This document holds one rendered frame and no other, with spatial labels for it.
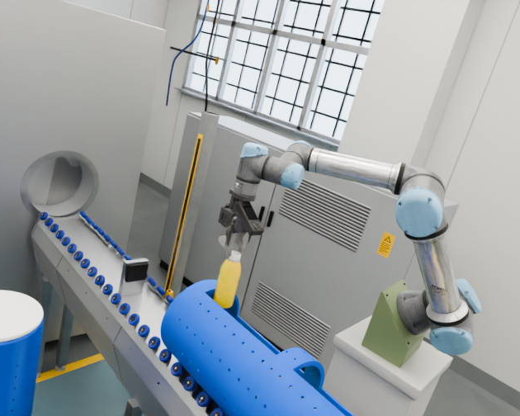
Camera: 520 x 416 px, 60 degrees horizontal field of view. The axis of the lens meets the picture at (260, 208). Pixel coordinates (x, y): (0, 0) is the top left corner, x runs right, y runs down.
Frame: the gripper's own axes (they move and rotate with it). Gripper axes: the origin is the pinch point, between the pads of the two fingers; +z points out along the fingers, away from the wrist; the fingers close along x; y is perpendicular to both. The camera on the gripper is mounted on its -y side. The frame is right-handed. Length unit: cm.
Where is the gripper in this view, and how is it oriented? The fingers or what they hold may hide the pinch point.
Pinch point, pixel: (234, 255)
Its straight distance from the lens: 143.8
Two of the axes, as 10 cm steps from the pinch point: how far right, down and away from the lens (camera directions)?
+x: -7.2, 0.3, -7.0
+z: -2.4, 9.3, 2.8
